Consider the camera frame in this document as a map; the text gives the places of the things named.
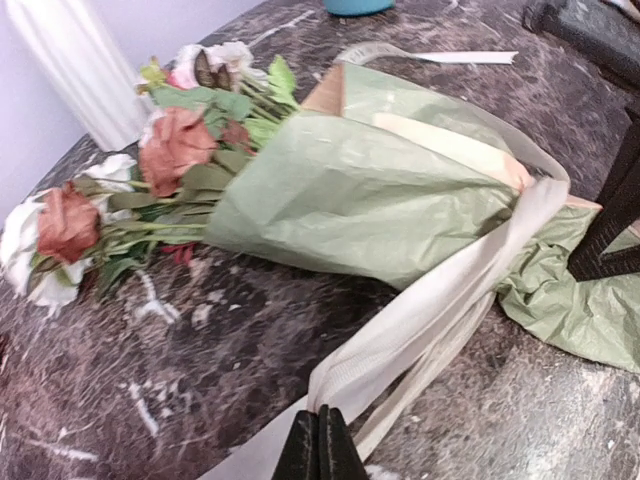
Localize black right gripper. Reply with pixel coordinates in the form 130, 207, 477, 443
522, 1, 639, 92

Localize beige ribbon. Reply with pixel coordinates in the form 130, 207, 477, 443
205, 42, 570, 479

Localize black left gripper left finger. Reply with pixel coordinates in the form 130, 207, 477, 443
272, 410, 320, 480

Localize flower bouquet green paper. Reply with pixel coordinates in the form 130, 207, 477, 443
0, 42, 640, 374

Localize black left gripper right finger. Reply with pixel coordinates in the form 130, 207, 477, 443
318, 405, 369, 480

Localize white ribbed vase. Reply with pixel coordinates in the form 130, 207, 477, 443
5, 1, 153, 151

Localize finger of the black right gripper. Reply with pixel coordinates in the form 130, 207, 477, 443
568, 102, 639, 281

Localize teal vase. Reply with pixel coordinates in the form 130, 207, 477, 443
322, 0, 396, 17

